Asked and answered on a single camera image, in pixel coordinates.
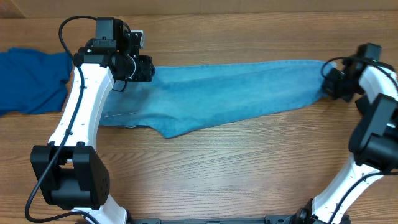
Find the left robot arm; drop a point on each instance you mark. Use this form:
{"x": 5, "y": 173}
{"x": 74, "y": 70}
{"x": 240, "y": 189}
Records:
{"x": 69, "y": 172}

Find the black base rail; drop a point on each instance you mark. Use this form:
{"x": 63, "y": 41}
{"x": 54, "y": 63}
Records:
{"x": 269, "y": 219}

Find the light blue denim jeans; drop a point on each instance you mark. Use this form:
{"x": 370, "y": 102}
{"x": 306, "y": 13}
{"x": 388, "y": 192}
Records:
{"x": 183, "y": 99}

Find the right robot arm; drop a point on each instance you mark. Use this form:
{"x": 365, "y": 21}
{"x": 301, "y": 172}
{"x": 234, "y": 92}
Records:
{"x": 373, "y": 143}

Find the dark blue t-shirt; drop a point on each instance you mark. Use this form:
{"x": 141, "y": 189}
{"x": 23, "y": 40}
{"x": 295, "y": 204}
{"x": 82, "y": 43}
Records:
{"x": 33, "y": 82}

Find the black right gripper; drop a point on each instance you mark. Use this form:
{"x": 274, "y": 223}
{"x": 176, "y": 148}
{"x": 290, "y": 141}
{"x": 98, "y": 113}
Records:
{"x": 329, "y": 81}

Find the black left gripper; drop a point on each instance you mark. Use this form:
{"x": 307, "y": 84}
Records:
{"x": 146, "y": 71}

